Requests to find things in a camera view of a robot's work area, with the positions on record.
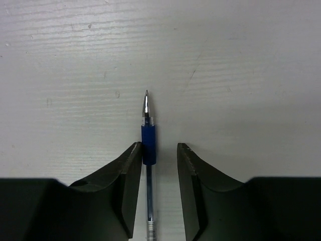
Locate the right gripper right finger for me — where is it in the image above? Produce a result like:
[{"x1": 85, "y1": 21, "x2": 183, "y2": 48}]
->
[{"x1": 177, "y1": 143, "x2": 320, "y2": 240}]

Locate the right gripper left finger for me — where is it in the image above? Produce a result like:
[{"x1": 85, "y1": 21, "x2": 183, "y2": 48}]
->
[{"x1": 1, "y1": 142, "x2": 142, "y2": 240}]

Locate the blue pen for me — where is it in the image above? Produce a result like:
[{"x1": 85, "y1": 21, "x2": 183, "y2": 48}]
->
[{"x1": 141, "y1": 91, "x2": 157, "y2": 240}]

